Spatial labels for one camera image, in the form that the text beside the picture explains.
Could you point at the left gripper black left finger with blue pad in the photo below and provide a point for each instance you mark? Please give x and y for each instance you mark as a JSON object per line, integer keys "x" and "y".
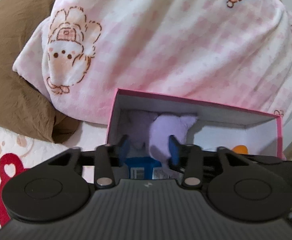
{"x": 63, "y": 185}

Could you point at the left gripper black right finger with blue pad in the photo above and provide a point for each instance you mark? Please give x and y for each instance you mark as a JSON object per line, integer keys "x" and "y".
{"x": 234, "y": 185}

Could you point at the orange makeup sponge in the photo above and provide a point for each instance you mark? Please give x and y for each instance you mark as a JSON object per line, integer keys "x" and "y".
{"x": 240, "y": 149}

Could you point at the blue snack packet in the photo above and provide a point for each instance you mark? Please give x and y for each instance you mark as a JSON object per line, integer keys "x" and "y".
{"x": 145, "y": 168}

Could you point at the purple plush toy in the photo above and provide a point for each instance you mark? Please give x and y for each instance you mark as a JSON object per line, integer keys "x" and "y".
{"x": 151, "y": 131}

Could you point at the bear print bed blanket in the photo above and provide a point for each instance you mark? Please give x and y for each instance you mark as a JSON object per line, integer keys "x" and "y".
{"x": 18, "y": 153}

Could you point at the pink cardboard box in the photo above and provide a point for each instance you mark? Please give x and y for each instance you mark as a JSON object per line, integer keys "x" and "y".
{"x": 217, "y": 125}

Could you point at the pink white cartoon pillow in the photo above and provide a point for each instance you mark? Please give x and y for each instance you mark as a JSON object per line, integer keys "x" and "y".
{"x": 234, "y": 52}

